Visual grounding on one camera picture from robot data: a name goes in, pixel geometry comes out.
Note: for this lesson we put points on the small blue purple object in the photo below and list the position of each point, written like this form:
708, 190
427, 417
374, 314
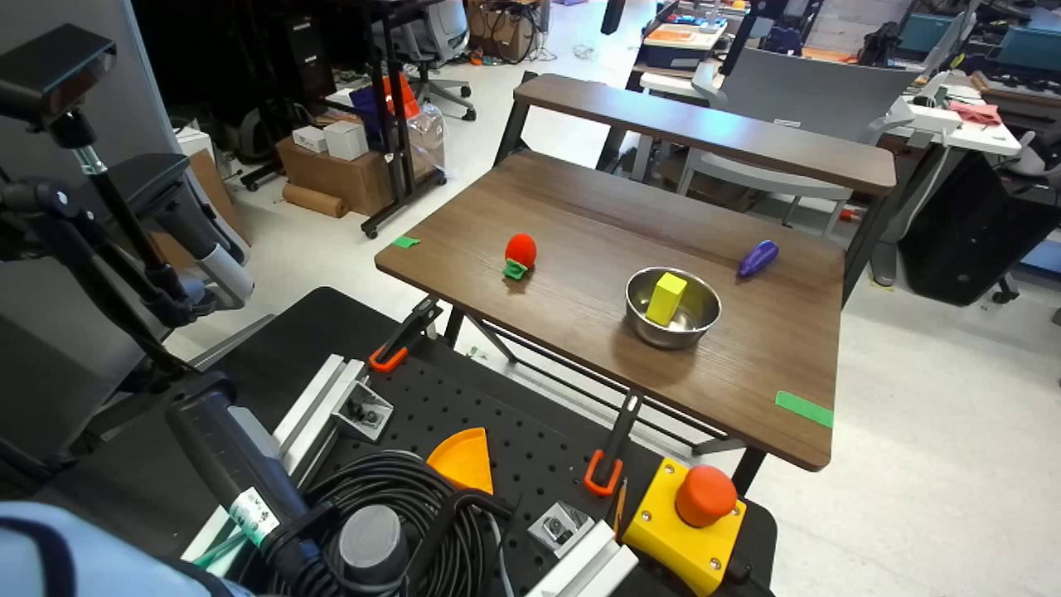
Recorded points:
756, 260

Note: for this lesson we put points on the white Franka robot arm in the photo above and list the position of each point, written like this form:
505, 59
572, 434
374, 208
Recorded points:
68, 559

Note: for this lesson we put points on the wooden desk with black legs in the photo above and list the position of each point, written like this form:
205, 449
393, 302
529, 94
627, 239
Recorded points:
618, 236

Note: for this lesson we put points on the red object on table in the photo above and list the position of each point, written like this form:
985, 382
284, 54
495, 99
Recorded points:
977, 112

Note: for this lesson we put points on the red toy with green base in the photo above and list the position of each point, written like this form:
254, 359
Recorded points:
521, 249

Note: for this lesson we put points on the round metal bowl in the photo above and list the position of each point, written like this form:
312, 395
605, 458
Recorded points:
651, 319

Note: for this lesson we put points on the black perforated base board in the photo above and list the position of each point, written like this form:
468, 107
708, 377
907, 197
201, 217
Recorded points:
518, 432

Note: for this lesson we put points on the orange black bar clamp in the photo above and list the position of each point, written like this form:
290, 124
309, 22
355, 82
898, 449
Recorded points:
403, 335
611, 449

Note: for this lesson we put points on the yellow block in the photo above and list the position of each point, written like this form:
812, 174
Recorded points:
668, 299

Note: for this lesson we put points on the small green tape strip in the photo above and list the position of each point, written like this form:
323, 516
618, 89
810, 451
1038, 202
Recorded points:
405, 244

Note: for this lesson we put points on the orange triangular plastic piece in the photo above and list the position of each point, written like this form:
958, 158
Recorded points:
465, 458

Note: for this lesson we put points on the brown cardboard box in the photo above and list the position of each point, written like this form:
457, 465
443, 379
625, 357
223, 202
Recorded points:
352, 175

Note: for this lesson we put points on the black metal floor stand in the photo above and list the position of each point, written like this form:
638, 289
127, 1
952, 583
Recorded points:
394, 120

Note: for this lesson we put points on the white box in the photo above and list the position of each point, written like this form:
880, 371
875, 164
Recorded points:
346, 141

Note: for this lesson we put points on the long wooden bench table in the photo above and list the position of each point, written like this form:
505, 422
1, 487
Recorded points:
708, 127

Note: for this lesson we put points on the red emergency stop button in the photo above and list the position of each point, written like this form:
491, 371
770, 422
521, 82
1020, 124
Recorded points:
704, 496

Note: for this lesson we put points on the office chair with wheels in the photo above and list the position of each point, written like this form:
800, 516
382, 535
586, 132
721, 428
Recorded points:
443, 49

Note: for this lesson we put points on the yellow emergency stop box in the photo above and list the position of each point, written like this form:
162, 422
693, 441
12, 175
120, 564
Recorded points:
665, 535

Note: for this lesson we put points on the grey round knob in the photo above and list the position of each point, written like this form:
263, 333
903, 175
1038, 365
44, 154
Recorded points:
370, 541

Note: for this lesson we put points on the long green tape strip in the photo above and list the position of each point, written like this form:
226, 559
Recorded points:
804, 409

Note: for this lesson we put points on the black cylinder with white label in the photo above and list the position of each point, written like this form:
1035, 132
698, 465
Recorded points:
226, 449

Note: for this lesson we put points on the grey black mounted device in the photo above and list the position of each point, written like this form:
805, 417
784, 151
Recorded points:
184, 217

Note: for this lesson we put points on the black bag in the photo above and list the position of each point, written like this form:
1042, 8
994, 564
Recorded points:
967, 226

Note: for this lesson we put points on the white table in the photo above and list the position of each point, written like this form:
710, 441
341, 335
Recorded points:
962, 131

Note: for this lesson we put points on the metal corner bracket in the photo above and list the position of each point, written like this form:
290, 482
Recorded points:
561, 529
362, 412

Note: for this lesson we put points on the long aluminium extrusion rail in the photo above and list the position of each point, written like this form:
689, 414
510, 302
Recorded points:
319, 398

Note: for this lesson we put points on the short aluminium extrusion rail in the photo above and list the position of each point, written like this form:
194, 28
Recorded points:
583, 564

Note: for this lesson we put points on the black articulated camera stand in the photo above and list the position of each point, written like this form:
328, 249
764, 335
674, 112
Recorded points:
105, 267

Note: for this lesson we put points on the black camera on stand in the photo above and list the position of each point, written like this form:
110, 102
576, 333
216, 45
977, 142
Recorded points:
49, 66

